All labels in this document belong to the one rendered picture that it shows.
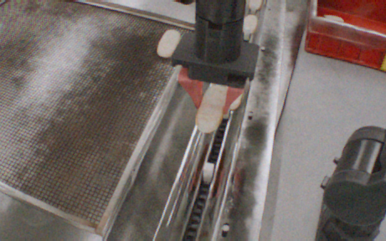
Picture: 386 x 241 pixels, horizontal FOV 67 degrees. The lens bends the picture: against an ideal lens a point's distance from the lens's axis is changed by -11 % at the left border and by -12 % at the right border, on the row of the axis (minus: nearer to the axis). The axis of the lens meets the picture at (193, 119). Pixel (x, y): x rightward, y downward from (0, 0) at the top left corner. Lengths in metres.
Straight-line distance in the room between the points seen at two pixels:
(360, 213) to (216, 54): 0.25
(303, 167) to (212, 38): 0.29
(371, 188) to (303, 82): 0.42
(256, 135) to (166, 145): 0.16
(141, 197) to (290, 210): 0.23
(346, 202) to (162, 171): 0.29
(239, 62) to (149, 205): 0.25
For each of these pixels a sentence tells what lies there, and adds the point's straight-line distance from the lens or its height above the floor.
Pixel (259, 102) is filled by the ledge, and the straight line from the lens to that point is 0.60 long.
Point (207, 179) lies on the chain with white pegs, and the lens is 0.50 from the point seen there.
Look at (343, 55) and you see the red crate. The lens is 0.86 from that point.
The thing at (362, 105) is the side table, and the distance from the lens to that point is 0.74.
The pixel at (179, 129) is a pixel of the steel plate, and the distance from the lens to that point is 0.60.
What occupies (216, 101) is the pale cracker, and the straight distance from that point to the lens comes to 0.47.
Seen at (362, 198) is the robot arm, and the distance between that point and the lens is 0.38.
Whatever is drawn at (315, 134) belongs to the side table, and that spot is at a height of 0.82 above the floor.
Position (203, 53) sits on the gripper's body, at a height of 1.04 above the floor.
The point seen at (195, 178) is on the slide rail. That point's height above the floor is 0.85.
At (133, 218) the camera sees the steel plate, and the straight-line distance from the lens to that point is 0.50.
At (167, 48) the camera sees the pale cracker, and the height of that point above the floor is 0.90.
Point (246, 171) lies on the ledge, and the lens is 0.49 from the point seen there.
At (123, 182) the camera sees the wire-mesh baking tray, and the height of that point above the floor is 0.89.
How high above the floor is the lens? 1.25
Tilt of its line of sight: 45 degrees down
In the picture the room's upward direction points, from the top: straight up
